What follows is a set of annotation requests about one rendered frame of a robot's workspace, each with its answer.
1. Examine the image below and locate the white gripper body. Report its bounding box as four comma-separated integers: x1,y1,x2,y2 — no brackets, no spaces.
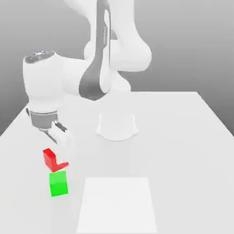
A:
43,127,74,156

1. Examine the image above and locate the small red cube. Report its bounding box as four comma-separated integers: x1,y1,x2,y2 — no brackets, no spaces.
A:
43,148,70,173

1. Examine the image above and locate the small green cube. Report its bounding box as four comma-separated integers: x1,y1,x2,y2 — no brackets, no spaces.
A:
48,170,69,197

